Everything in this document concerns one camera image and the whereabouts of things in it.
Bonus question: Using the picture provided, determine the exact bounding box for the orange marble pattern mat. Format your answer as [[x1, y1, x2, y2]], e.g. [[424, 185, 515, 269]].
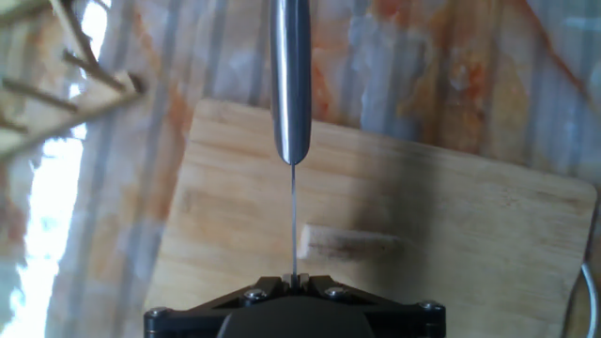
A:
[[0, 0, 601, 338]]

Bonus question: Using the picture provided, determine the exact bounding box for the long lotus root piece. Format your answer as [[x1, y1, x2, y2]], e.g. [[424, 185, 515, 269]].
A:
[[298, 223, 405, 262]]

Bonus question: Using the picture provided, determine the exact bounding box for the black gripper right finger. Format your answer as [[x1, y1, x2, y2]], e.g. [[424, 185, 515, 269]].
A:
[[296, 273, 446, 338]]

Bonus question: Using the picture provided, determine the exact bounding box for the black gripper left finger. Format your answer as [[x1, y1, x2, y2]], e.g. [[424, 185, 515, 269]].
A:
[[144, 273, 296, 338]]

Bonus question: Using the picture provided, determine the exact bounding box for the wooden knife rack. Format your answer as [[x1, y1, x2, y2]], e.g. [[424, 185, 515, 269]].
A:
[[0, 0, 147, 163]]

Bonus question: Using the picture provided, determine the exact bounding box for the wooden cutting board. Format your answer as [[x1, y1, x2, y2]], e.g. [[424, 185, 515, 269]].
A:
[[143, 98, 601, 338]]

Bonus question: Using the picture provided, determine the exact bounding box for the steel cleaver knife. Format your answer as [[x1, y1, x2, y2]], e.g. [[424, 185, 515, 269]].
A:
[[270, 0, 313, 279]]

